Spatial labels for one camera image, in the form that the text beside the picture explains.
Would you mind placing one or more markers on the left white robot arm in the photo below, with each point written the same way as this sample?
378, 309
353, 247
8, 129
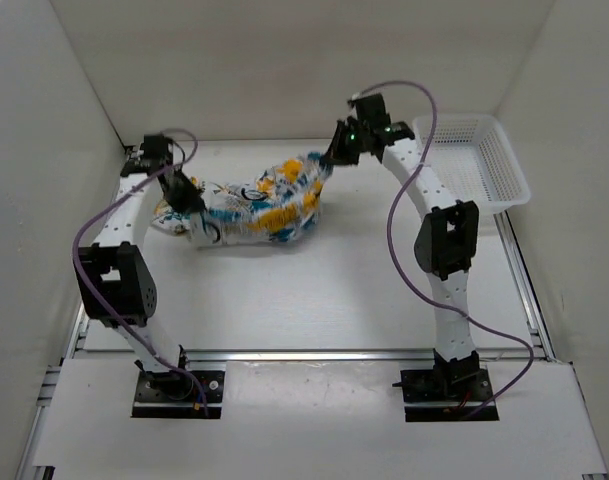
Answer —
115, 283

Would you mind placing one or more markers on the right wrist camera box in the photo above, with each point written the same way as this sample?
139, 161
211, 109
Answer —
371, 111

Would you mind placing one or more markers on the patterned teal yellow shorts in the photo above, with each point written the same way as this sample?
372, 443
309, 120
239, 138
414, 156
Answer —
278, 206

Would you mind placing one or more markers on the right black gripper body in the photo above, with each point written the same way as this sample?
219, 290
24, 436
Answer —
349, 145

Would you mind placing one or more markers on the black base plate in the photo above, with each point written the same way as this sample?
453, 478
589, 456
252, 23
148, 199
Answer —
172, 396
425, 401

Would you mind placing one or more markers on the white plastic basket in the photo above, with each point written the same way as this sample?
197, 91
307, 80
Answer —
472, 156

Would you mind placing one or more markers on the aluminium front rail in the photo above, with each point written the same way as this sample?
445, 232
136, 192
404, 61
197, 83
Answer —
310, 355

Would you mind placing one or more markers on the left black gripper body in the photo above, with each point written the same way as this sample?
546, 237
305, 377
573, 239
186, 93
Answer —
183, 196

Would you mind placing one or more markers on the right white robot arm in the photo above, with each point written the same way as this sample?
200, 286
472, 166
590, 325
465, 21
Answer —
446, 241

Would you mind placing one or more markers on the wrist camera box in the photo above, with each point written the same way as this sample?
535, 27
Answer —
371, 111
157, 150

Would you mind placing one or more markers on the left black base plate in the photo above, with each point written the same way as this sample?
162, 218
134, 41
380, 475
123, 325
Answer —
172, 396

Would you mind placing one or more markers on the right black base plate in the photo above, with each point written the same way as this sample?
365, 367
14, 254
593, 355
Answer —
425, 401

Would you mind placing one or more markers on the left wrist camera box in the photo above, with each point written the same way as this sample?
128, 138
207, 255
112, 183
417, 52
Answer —
157, 150

